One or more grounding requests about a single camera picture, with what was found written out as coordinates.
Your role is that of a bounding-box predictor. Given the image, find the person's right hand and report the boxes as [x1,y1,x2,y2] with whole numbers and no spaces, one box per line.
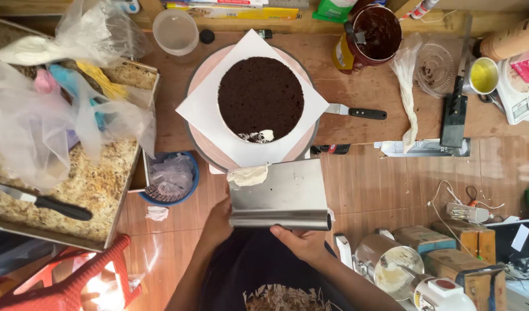
[270,225,333,265]

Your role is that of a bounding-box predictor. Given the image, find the person's left hand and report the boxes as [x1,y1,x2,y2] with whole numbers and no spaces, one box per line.
[205,185,234,250]

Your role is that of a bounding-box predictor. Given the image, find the steel bench scraper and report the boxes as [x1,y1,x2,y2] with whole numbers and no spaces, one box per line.
[228,158,333,231]

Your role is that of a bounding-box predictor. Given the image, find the person's dark printed shirt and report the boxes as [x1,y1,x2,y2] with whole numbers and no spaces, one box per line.
[199,228,356,311]

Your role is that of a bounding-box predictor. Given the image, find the crumpled white tissue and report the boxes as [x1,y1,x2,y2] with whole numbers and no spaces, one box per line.
[145,206,169,222]

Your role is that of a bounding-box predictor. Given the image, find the blue waste bin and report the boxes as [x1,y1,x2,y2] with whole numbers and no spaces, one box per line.
[138,151,200,206]

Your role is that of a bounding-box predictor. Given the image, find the white square cake board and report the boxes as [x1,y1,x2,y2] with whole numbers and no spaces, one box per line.
[175,29,330,168]

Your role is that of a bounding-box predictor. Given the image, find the pink cake turntable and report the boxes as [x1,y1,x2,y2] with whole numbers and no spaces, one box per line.
[184,43,320,173]

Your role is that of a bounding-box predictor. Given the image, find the steel mixing bowl with cream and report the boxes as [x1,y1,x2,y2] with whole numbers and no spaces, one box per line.
[353,233,425,301]

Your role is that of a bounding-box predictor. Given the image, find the cardboard box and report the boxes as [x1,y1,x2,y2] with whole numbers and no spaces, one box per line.
[424,248,507,311]
[392,225,457,260]

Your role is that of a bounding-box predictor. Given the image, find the round chocolate cake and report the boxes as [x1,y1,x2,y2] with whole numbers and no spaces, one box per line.
[217,56,305,144]

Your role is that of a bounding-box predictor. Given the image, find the metal tray of cake crumbs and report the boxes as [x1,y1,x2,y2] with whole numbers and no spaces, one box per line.
[0,15,161,252]

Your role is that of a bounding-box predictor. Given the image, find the white flat box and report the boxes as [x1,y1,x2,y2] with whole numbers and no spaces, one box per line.
[374,138,471,158]

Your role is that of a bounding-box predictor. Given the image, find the red plastic stool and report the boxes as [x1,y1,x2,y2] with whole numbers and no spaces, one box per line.
[0,234,142,311]

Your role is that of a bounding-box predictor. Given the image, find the empty white piping bag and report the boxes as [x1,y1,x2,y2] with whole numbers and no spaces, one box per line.
[389,34,423,154]

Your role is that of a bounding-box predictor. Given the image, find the yellow cream piping bag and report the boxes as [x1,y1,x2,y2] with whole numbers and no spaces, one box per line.
[75,60,129,101]

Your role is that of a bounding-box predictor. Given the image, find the clear plastic cup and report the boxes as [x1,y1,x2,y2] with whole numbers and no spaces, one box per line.
[152,9,200,57]

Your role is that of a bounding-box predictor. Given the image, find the crumpled clear plastic bags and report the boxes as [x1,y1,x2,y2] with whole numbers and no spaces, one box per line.
[0,0,157,193]

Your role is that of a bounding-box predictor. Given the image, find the blue cream piping bag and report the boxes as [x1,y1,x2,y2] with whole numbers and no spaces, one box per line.
[48,64,107,132]

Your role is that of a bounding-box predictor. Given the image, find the yellow box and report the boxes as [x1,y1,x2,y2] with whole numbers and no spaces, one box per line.
[166,2,300,20]

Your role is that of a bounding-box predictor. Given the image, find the chocolate sauce container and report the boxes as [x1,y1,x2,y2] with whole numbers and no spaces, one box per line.
[332,4,403,75]

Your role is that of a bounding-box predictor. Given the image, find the clear plastic dome lid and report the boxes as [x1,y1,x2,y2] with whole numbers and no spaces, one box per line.
[413,40,457,99]

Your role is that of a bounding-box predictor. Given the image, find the pink cream piping bag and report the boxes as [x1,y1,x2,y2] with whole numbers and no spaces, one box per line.
[34,68,61,95]

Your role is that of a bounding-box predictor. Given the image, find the green packet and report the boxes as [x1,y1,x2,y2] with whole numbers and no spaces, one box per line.
[312,0,359,23]

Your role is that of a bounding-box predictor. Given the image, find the steel mug with yellow liquid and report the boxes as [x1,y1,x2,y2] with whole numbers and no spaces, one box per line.
[462,57,500,96]

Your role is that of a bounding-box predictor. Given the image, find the white cream piping bag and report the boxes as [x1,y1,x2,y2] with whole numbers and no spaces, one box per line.
[0,35,71,66]

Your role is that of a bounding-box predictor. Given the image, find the white kitchen scale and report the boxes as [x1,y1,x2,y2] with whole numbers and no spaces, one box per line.
[496,54,529,126]

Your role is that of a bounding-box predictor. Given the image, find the brown paper roll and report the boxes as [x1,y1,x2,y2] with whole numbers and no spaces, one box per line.
[480,13,529,61]

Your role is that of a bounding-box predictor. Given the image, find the black-handled offset spatula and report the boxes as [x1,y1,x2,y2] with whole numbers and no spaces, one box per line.
[324,103,388,121]

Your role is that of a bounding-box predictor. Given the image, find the black-handled long cake knife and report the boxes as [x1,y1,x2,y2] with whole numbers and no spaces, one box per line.
[439,15,473,149]

